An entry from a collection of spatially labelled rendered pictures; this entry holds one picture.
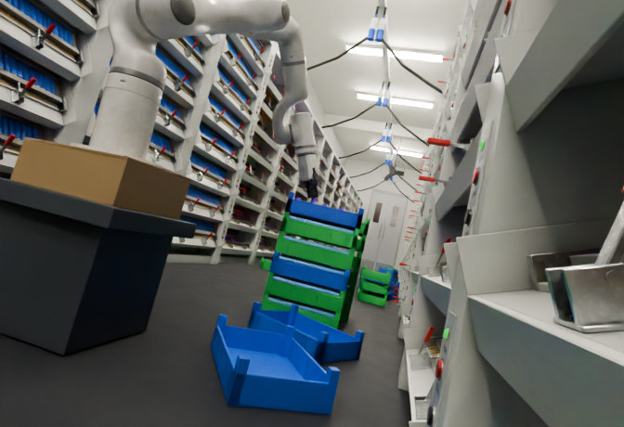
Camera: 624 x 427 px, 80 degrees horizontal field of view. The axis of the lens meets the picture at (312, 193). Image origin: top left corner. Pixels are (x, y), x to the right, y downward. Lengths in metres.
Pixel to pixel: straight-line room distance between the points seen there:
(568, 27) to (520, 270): 0.19
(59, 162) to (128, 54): 0.28
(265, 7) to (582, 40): 1.04
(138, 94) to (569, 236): 0.83
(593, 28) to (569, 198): 0.16
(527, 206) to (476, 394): 0.16
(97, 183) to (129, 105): 0.20
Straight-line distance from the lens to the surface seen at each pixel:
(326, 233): 1.45
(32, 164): 0.94
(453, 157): 1.11
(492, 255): 0.36
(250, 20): 1.22
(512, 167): 0.38
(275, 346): 1.06
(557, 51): 0.30
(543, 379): 0.21
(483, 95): 0.50
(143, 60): 0.96
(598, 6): 0.26
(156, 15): 0.97
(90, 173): 0.85
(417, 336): 1.07
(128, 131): 0.93
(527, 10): 0.45
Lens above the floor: 0.30
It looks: 8 degrees up
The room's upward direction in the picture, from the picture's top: 14 degrees clockwise
